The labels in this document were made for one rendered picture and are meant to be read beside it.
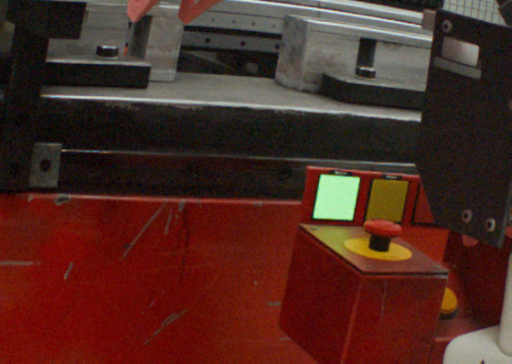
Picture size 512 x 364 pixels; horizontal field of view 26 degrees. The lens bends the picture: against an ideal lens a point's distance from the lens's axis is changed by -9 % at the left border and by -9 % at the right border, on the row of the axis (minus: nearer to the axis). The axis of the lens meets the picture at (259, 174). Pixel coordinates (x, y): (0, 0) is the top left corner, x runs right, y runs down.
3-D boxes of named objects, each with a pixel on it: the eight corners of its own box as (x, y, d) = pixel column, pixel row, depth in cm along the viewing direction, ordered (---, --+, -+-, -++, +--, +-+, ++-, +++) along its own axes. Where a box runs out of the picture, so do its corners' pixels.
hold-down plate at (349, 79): (341, 102, 145) (345, 79, 145) (318, 93, 150) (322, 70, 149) (503, 120, 161) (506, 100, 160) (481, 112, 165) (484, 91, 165)
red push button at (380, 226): (368, 261, 114) (375, 226, 113) (351, 249, 117) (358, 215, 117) (401, 262, 115) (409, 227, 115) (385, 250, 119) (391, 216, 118)
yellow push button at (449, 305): (425, 324, 121) (434, 312, 119) (417, 296, 123) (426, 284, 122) (453, 322, 122) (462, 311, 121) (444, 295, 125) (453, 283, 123)
